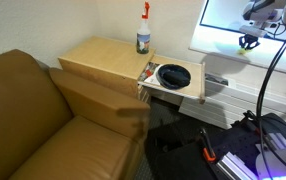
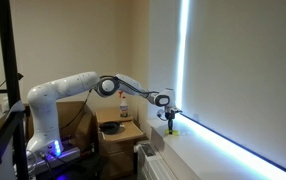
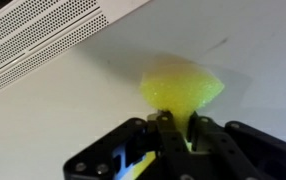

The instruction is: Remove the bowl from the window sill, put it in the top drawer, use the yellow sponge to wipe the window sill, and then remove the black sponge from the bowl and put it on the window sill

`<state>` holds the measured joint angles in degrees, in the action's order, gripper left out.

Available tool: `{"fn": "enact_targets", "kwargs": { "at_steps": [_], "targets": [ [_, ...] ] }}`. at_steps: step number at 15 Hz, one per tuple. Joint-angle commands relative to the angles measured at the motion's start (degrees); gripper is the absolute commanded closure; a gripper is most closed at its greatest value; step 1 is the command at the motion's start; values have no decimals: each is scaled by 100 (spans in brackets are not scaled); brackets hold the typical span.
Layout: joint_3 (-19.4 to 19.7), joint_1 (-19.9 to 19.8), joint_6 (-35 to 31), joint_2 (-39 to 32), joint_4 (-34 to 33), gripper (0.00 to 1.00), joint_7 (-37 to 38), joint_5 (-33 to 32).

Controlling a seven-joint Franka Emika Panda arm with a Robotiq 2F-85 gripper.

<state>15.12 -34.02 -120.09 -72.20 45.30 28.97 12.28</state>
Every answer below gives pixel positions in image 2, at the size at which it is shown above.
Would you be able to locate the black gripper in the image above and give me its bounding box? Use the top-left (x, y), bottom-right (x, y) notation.
top-left (157, 107), bottom-right (182, 134)

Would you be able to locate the dark blue bowl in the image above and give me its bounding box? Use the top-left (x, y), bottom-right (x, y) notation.
top-left (99, 122), bottom-right (120, 135)

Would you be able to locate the yellow sponge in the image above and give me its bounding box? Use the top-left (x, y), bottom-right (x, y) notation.
top-left (164, 129), bottom-right (180, 136)

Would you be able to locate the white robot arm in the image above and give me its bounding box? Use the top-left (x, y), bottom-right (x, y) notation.
top-left (27, 71), bottom-right (180, 155)

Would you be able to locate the open top wooden drawer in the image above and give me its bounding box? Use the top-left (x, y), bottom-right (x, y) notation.
top-left (99, 121), bottom-right (144, 142)

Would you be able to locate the spray bottle red nozzle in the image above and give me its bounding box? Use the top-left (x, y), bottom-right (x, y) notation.
top-left (119, 91), bottom-right (128, 118)

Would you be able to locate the light wood nightstand cabinet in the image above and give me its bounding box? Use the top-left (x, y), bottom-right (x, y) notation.
top-left (96, 108), bottom-right (140, 180)

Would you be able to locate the brown leather armchair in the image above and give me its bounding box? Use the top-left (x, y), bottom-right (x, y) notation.
top-left (0, 100), bottom-right (99, 158)

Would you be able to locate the white roller blind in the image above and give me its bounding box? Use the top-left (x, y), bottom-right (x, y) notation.
top-left (182, 0), bottom-right (286, 169)

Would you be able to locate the black tripod pole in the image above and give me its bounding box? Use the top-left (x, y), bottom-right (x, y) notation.
top-left (0, 0), bottom-right (29, 180)

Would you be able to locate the white wall radiator heater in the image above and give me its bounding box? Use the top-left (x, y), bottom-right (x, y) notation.
top-left (136, 142), bottom-right (177, 180)

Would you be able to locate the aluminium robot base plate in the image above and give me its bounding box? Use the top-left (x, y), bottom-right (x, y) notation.
top-left (27, 147), bottom-right (80, 175)

